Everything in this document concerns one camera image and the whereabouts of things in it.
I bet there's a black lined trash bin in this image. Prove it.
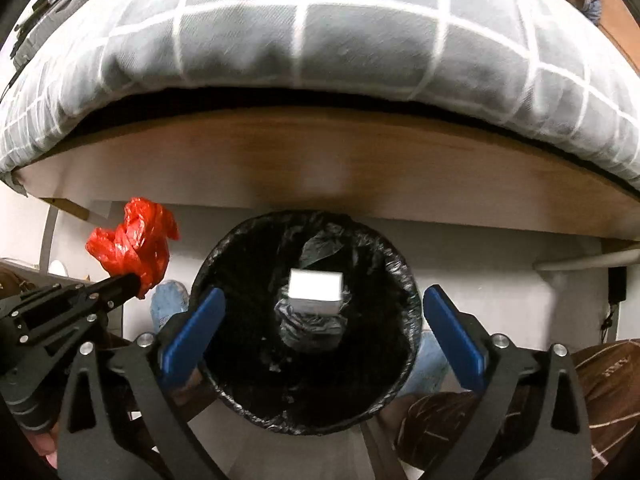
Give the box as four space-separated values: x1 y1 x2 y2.
189 210 423 436

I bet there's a small white box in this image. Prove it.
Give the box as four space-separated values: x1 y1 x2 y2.
288 269 344 315

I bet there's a blue fuzzy slipper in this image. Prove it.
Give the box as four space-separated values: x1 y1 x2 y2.
150 280 192 335
399 330 452 397

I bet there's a white curved pipe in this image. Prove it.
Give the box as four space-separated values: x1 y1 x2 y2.
533 249 640 272

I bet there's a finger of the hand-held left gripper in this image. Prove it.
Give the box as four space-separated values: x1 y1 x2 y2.
0 272 142 333
22 302 113 361

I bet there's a person's left hand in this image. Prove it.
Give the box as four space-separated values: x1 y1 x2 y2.
25 427 60 468

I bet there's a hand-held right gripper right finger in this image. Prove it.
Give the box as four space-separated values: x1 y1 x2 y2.
422 285 593 480

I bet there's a red plastic bag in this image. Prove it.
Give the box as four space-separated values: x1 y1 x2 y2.
85 197 180 301

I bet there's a grey checked bed sheet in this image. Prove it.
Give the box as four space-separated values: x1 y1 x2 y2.
0 0 640 192

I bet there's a grey hard suitcase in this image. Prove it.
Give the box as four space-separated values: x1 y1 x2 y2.
11 0 105 70

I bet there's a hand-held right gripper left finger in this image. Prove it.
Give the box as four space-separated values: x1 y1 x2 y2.
57 287 227 480

